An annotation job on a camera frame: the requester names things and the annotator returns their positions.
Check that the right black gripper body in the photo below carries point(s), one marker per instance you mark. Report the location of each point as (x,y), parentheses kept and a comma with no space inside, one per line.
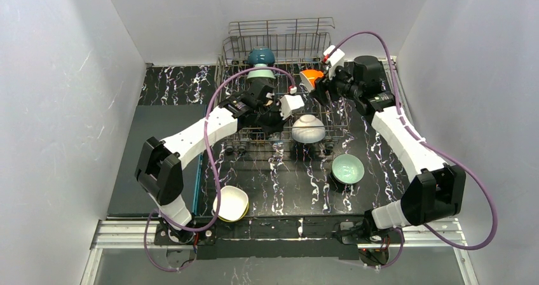
(321,91)

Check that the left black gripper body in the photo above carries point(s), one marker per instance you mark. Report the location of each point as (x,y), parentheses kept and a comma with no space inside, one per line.
(271,117)

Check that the orange striped bowl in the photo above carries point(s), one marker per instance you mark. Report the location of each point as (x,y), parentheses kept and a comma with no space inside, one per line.
(312,79)

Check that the green celadon bowl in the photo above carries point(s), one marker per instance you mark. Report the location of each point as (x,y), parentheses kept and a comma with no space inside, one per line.
(261,71)

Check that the white ribbed bowl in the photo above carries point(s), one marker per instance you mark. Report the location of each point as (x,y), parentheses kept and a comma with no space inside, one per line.
(308,129)

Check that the tan interior dark bowl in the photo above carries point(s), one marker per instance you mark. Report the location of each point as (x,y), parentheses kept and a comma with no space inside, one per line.
(261,55)

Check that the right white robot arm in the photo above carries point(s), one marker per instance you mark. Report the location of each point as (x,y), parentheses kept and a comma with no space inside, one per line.
(436,188)

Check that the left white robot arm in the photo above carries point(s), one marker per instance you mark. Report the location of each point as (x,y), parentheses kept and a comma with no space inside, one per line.
(161,163)

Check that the pale green shallow bowl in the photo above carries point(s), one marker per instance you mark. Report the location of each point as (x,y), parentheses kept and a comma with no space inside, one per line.
(347,169)

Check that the white square bowl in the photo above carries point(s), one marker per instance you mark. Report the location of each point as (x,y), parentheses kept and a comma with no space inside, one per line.
(233,202)

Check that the yellow rimmed bowl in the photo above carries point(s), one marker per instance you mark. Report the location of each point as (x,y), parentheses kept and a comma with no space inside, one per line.
(236,219)

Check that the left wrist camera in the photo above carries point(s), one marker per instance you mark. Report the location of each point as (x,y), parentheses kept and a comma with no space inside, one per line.
(290,104)

